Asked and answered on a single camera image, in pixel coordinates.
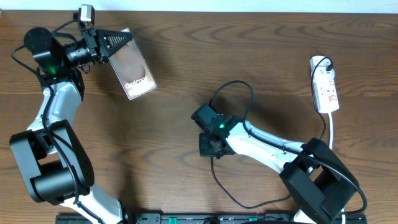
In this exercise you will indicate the white power strip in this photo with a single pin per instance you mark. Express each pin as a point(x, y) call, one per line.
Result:
point(324, 89)

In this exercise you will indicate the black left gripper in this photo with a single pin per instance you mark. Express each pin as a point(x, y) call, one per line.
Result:
point(99, 40)

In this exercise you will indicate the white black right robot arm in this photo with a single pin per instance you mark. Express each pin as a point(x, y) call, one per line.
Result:
point(317, 180)

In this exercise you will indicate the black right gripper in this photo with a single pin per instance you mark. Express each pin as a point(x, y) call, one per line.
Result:
point(203, 148)

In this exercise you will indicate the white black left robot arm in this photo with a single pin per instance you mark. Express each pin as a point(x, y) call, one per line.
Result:
point(53, 163)

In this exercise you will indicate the white charger plug adapter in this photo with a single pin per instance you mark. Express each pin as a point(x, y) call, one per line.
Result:
point(326, 69)

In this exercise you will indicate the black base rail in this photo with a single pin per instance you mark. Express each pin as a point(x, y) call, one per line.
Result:
point(156, 218)

